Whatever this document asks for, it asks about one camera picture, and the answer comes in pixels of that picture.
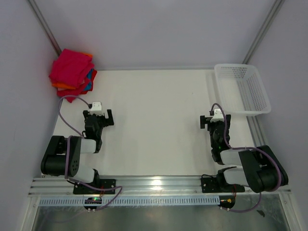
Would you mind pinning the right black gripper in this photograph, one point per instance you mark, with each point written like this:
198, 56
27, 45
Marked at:
204, 120

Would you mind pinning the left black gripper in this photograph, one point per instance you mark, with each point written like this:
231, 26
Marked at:
107, 121

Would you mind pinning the magenta pink t-shirt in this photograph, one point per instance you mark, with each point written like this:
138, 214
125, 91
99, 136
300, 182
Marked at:
71, 68

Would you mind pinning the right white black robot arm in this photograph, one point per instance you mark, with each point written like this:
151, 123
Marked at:
258, 169

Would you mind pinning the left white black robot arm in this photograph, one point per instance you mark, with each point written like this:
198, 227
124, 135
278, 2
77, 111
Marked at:
62, 156

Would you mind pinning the red t-shirt at bottom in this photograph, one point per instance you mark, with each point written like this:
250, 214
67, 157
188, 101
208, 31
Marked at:
80, 89

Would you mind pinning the white perforated plastic basket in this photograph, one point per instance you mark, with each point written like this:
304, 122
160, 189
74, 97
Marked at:
241, 90

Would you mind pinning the blue t-shirt in pile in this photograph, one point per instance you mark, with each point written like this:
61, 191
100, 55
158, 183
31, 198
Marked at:
89, 76

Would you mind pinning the orange folded t-shirt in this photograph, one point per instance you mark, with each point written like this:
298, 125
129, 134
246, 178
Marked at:
63, 85

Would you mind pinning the left controller board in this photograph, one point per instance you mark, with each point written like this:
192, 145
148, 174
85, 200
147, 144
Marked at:
92, 203

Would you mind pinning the controller board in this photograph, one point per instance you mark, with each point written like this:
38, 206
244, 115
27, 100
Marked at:
92, 203
226, 202

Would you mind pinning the right controller board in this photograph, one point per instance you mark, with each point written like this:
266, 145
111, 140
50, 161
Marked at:
226, 202

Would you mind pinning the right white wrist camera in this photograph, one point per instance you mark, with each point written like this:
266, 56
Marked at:
217, 115

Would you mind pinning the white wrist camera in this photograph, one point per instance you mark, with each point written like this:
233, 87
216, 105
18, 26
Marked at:
96, 109
217, 115

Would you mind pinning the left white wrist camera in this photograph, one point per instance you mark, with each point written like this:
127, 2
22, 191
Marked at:
96, 109

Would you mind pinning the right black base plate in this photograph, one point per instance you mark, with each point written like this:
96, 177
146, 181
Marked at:
211, 185

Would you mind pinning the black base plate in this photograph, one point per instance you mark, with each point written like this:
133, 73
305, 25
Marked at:
108, 186
211, 185

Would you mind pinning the aluminium front rail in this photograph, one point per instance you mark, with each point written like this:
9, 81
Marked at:
131, 186

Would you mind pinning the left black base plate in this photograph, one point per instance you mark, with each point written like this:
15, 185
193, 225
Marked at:
108, 186

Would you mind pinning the slotted grey cable duct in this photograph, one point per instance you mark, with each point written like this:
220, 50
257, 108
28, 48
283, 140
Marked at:
134, 201

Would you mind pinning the left corner metal post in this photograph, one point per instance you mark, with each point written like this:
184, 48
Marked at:
43, 23

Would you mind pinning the corner metal post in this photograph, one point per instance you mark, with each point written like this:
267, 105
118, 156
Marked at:
269, 19
43, 23

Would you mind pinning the right corner metal post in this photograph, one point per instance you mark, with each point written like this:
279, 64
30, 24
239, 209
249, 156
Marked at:
269, 19

